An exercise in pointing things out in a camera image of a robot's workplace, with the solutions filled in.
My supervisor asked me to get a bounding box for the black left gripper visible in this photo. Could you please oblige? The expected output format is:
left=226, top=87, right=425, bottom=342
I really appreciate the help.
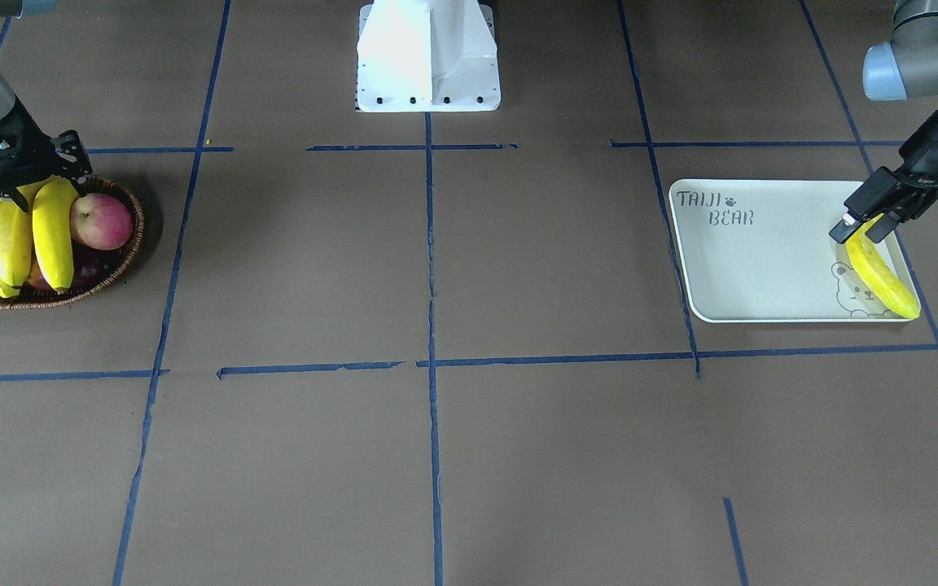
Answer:
left=829, top=110, right=938, bottom=245

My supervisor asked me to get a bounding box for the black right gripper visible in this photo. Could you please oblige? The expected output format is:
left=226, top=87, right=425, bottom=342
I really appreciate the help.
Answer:
left=0, top=101, right=93, bottom=214

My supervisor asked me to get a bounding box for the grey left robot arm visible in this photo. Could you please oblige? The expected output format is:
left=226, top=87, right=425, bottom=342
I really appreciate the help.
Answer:
left=829, top=1, right=938, bottom=244

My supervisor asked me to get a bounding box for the brown wicker basket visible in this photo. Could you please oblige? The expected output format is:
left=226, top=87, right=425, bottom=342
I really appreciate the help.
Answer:
left=0, top=175, right=161, bottom=310

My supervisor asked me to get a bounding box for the pale green bear tray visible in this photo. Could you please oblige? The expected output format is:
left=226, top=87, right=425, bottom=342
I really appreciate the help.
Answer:
left=668, top=178, right=922, bottom=323

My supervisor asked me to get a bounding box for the red apple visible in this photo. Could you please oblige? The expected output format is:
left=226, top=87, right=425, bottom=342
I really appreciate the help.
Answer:
left=68, top=193, right=134, bottom=250

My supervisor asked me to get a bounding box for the dark red plum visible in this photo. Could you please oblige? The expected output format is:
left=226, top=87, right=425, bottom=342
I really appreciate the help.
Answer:
left=71, top=248, right=112, bottom=290

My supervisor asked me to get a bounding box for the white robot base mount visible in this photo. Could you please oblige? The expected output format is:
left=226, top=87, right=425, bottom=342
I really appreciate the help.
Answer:
left=355, top=1, right=502, bottom=112

